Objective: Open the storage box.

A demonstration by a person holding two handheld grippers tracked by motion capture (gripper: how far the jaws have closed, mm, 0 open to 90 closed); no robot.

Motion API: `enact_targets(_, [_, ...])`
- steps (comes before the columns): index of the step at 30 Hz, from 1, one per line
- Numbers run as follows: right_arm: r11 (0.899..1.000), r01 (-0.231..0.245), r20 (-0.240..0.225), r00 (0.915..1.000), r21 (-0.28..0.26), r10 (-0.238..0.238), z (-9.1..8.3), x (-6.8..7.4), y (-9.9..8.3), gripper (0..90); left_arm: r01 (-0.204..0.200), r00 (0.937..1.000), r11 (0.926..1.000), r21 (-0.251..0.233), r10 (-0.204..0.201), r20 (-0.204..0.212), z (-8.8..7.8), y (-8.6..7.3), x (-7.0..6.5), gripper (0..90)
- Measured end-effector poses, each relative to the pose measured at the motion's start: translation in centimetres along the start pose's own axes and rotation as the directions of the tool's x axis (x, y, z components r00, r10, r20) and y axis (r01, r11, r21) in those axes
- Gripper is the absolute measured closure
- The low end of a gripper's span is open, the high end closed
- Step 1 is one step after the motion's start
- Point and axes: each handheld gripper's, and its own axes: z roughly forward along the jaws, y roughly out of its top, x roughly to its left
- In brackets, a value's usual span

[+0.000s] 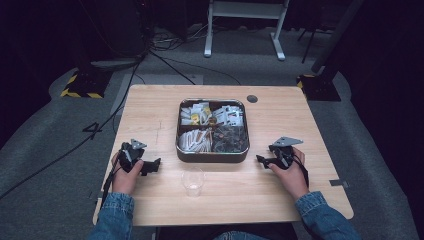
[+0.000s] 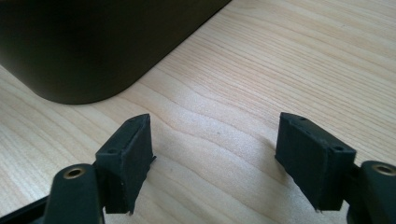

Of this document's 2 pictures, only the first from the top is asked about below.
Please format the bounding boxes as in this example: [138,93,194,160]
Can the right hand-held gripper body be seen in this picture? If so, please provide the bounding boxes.
[268,136,305,171]

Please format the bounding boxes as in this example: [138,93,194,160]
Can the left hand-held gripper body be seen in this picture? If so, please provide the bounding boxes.
[118,138,148,173]

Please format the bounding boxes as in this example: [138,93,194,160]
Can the dark square compartment box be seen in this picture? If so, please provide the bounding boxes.
[175,98,251,164]

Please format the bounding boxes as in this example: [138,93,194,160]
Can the person's left hand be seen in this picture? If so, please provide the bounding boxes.
[111,151,145,196]

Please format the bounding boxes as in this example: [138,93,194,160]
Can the person's right hand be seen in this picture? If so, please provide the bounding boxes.
[268,146,311,201]

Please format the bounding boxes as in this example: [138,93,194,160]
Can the clear plastic cup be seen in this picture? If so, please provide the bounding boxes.
[180,167,206,198]

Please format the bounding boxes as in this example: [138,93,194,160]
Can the pile of white orange sachets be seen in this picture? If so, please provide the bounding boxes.
[178,128,214,153]

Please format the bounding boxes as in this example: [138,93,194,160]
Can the pile of white printed packets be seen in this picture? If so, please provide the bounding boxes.
[212,104,245,128]

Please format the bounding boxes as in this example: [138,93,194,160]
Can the grey tape piece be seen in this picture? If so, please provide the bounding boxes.
[329,179,350,190]

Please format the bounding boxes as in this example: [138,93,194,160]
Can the pile of white yellow packets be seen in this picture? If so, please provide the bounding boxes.
[179,102,213,126]

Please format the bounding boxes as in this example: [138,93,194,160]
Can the black stand hazard striped base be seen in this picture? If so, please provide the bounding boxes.
[60,64,114,100]
[296,0,365,102]

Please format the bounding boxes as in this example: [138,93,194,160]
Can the person's legs in jeans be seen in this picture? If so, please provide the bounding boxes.
[213,230,269,240]

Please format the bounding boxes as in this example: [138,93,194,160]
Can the black tripod stand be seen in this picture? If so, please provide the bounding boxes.
[297,27,322,65]

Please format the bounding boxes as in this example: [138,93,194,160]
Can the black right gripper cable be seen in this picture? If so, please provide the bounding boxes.
[292,153,311,188]

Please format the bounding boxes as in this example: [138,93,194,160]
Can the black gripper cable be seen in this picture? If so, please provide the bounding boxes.
[100,165,122,208]
[292,153,311,188]

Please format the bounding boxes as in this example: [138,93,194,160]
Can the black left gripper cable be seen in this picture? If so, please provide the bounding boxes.
[100,165,122,208]

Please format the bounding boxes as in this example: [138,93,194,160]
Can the long black floor cable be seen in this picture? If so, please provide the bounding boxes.
[0,54,148,201]

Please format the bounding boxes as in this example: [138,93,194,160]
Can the white metal stand frame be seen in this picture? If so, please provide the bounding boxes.
[203,0,291,62]

